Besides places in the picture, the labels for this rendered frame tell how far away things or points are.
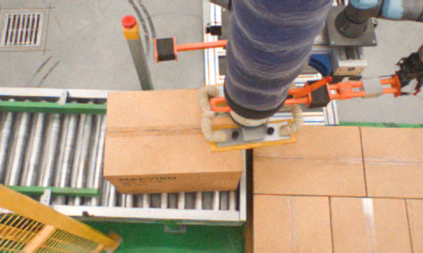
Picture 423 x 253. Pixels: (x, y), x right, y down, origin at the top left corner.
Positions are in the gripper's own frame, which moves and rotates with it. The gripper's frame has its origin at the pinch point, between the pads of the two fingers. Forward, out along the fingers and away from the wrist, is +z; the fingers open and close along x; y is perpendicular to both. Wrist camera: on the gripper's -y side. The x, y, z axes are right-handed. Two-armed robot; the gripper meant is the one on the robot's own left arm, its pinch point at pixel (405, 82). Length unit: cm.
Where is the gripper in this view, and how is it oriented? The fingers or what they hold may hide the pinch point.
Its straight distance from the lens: 174.3
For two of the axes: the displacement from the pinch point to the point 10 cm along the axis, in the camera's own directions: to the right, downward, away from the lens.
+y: -9.9, 1.1, -0.6
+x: 1.3, 9.3, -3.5
